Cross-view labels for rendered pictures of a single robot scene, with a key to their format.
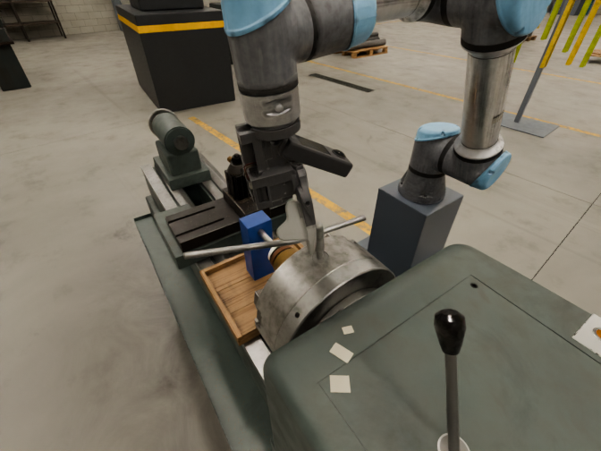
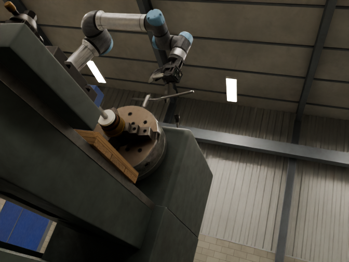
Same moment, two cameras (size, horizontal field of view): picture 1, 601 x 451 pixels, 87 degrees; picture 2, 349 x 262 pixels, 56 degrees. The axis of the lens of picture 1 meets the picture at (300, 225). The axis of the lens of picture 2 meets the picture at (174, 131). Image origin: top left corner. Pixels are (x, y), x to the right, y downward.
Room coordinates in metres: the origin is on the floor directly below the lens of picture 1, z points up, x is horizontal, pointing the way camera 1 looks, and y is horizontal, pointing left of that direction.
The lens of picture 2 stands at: (0.99, 1.17, 0.58)
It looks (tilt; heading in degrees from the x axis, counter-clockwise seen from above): 25 degrees up; 239
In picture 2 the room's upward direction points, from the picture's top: 18 degrees clockwise
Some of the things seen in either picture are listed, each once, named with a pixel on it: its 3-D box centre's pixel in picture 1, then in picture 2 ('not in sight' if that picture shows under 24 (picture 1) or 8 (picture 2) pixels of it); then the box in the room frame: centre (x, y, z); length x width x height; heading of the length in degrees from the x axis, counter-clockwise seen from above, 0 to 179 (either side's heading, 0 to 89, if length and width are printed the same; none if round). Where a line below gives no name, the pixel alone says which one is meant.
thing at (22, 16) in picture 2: (238, 166); (25, 24); (1.02, 0.22, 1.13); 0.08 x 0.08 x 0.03
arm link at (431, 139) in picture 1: (435, 146); not in sight; (0.90, -0.41, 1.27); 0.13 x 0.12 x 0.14; 36
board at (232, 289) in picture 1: (268, 280); (73, 153); (0.70, 0.11, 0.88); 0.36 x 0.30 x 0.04; 124
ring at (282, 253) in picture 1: (290, 265); (112, 124); (0.58, 0.03, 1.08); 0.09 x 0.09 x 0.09; 34
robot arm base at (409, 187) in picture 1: (424, 178); not in sight; (0.91, -0.41, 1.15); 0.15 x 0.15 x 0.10
